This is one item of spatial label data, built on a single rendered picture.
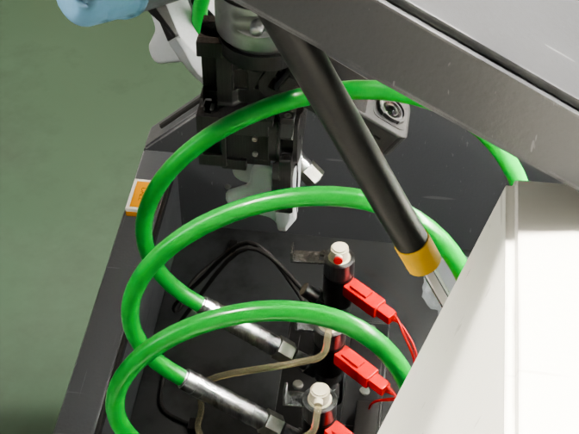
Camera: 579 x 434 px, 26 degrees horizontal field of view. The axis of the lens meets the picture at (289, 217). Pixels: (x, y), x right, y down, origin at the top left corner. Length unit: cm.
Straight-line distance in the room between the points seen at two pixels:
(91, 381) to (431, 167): 47
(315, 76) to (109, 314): 78
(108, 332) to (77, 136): 173
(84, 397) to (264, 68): 44
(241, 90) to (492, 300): 49
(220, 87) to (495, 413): 55
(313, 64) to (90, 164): 237
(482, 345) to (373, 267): 98
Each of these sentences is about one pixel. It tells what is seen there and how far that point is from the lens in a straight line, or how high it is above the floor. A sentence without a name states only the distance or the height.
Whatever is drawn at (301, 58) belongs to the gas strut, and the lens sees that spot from 56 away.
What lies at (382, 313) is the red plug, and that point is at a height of 109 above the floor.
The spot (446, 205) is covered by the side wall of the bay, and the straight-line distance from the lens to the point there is 150.
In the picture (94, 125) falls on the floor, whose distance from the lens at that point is 303.
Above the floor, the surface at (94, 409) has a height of 95.
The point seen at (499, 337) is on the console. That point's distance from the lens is 52.
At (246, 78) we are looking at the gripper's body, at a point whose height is 132.
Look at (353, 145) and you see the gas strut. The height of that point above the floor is 154.
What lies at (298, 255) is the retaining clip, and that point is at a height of 112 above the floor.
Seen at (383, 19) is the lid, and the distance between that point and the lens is 50.
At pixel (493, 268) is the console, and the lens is 56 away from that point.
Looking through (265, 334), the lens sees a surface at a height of 110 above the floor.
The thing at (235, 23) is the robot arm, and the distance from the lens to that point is 93.
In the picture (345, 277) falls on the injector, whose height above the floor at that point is 111.
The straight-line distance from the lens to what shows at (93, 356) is 128.
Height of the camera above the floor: 193
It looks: 44 degrees down
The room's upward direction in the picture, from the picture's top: straight up
